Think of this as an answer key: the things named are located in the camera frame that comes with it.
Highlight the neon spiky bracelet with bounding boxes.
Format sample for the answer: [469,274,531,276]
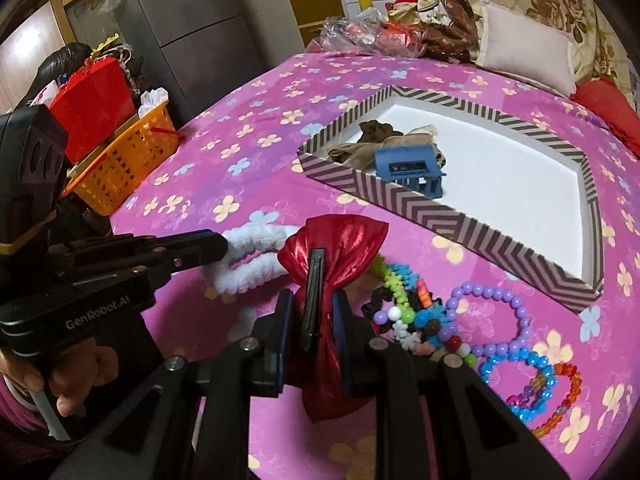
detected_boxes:
[372,254,432,308]

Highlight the dark brown scrunchie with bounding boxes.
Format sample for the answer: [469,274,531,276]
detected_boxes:
[359,120,404,149]

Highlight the red santa plush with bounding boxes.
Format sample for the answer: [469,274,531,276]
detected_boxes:
[385,0,426,26]

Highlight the grey cabinet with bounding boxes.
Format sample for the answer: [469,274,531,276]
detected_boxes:
[117,0,307,126]

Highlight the white pillow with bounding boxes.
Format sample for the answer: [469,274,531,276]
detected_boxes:
[475,0,577,97]

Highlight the pink floral bedsheet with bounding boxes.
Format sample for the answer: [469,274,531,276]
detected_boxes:
[107,50,640,480]

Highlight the striped cardboard box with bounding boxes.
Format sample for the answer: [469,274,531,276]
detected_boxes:
[297,86,605,316]

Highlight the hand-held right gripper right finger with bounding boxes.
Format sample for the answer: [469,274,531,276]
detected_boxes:
[332,290,568,480]

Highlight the red satin bow hair clip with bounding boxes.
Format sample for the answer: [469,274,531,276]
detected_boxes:
[277,214,390,422]

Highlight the blue hair claw clip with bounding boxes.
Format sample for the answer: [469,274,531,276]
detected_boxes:
[374,145,448,200]

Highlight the red paper bag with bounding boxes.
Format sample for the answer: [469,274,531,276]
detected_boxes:
[50,55,137,163]

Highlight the purple bead bracelet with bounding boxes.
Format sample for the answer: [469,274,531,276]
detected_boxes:
[445,282,532,357]

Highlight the person's left hand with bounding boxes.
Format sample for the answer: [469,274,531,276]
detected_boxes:
[0,336,120,418]

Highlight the clear plastic bag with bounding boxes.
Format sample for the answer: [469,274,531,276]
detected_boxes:
[305,14,427,59]

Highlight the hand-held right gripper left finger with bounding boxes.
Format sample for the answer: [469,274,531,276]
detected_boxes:
[50,289,296,480]

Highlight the tan scrunchie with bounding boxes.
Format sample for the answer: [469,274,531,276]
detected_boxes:
[327,129,447,170]

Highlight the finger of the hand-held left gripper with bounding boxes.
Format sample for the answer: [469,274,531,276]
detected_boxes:
[50,229,231,267]
[70,259,177,292]

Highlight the mixed colour bead bracelet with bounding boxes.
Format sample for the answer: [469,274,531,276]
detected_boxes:
[372,305,477,367]

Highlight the black scrunchie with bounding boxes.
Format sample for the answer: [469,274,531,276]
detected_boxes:
[361,294,447,352]

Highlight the brown floral blanket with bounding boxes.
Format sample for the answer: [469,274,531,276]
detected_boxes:
[419,0,482,64]

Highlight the white frilly cloth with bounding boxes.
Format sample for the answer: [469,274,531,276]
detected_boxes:
[139,87,171,117]

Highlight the black bag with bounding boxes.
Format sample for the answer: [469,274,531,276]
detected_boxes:
[20,42,94,111]

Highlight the red cushion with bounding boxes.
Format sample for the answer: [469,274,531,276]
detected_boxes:
[570,79,640,157]

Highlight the orange plastic basket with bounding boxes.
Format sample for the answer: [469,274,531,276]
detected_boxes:
[64,100,181,217]

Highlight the orange and red bead bracelet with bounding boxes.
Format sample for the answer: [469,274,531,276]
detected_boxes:
[507,362,585,438]

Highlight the white fuzzy scrunchie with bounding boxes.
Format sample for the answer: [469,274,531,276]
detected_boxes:
[202,224,302,297]

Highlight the blue bead bracelet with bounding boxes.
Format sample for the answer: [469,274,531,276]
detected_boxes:
[477,350,558,413]

